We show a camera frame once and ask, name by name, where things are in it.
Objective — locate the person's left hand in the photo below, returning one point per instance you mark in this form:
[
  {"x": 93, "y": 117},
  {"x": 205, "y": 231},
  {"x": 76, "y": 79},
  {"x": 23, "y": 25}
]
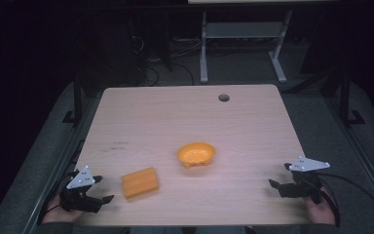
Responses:
[{"x": 56, "y": 213}]

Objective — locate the orange perforated bowl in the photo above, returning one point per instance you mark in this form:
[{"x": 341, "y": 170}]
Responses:
[{"x": 196, "y": 154}]

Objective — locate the black metal stand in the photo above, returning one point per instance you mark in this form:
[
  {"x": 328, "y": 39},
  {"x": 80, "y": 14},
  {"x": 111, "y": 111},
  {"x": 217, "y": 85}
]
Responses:
[
  {"x": 77, "y": 97},
  {"x": 345, "y": 97}
]

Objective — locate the white metal desk frame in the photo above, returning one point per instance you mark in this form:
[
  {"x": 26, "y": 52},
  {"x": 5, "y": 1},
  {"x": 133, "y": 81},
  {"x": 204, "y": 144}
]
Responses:
[{"x": 240, "y": 30}]

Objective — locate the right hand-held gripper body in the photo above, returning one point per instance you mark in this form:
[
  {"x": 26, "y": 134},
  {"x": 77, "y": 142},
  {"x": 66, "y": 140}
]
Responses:
[{"x": 305, "y": 190}]

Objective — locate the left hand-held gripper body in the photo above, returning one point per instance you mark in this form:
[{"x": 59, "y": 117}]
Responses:
[{"x": 78, "y": 201}]

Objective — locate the orange rectangular sponge block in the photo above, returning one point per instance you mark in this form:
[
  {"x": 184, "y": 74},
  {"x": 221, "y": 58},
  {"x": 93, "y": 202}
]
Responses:
[{"x": 139, "y": 182}]

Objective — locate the person's right hand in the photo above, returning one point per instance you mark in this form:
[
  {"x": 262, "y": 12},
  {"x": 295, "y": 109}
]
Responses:
[{"x": 321, "y": 213}]

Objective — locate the grey metal frame rail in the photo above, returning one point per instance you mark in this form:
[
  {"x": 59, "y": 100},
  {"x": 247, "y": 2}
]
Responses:
[
  {"x": 56, "y": 165},
  {"x": 360, "y": 156}
]

